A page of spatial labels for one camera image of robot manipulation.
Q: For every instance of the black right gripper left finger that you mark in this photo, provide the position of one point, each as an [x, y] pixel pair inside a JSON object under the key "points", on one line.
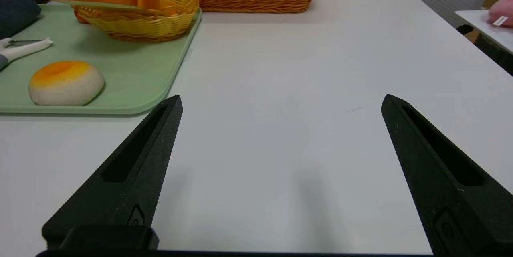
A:
{"points": [[120, 185]]}

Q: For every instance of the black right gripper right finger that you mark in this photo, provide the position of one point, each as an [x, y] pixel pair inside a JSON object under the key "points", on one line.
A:
{"points": [[453, 193]]}

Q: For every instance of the white bun with orange top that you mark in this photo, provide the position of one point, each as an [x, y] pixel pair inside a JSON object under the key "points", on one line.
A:
{"points": [[66, 84]]}

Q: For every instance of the dark grey towel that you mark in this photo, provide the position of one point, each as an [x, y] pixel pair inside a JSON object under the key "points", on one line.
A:
{"points": [[16, 12]]}

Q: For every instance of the small yellow wicker basket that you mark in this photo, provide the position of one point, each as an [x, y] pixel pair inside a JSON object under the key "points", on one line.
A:
{"points": [[140, 26]]}

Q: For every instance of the light green plastic tray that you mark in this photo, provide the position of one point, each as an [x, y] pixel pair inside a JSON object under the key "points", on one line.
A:
{"points": [[140, 68]]}

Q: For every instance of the small red tomato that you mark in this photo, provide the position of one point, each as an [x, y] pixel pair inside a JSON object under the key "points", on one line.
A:
{"points": [[80, 17]]}

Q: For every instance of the white side table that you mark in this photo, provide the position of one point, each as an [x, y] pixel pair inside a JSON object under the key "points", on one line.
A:
{"points": [[481, 22]]}

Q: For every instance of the pink plush toy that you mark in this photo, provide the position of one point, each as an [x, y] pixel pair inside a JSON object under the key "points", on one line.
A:
{"points": [[503, 10]]}

